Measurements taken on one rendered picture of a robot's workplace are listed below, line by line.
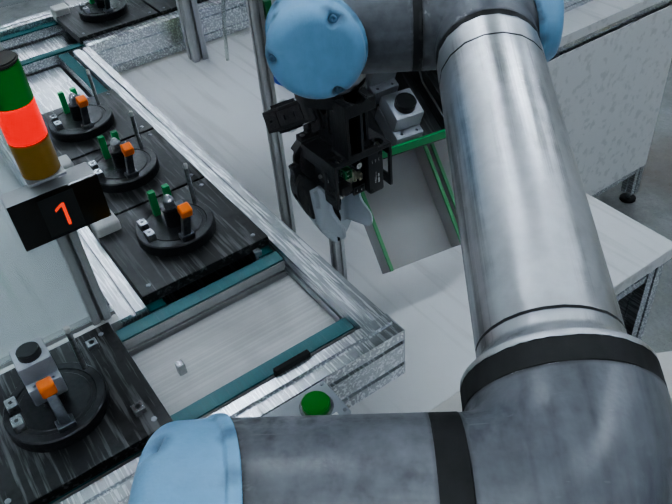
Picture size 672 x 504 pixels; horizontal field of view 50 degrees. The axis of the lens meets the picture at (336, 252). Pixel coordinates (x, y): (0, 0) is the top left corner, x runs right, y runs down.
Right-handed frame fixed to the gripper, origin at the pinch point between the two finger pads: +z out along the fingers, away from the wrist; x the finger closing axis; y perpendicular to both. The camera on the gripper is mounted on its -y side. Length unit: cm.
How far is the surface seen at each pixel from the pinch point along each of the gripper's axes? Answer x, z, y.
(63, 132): -10, 24, -91
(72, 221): -23.2, 4.6, -29.2
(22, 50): -2, 32, -159
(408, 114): 20.8, -2.1, -11.4
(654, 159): 208, 123, -81
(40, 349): -34.0, 14.3, -19.6
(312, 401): -6.8, 26.0, 1.2
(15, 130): -25.3, -10.3, -29.6
